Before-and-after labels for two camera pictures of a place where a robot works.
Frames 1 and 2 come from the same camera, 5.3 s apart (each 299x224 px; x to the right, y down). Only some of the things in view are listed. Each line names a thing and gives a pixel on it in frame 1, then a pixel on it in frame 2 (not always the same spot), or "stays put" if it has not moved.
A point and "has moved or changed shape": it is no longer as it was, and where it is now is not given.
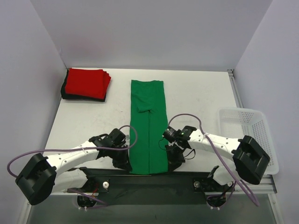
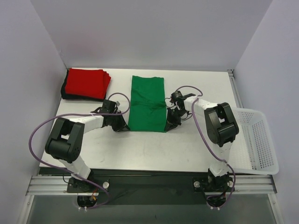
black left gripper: (122, 161) → (117, 122)
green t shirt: (150, 155) has moved or changed shape
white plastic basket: (238, 123) stays put
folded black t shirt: (68, 96) stays put
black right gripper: (175, 158) → (174, 115)
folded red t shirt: (91, 82) stays put
